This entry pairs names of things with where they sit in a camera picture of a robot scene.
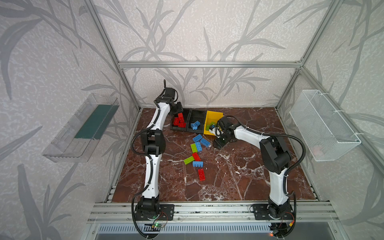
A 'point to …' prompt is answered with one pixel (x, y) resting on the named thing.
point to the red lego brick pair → (180, 117)
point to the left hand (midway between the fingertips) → (181, 109)
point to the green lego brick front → (188, 160)
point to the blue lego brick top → (195, 125)
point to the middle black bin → (194, 115)
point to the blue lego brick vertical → (198, 145)
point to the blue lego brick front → (198, 164)
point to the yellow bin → (211, 116)
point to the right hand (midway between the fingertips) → (217, 141)
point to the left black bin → (186, 114)
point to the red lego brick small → (196, 157)
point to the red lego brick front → (201, 174)
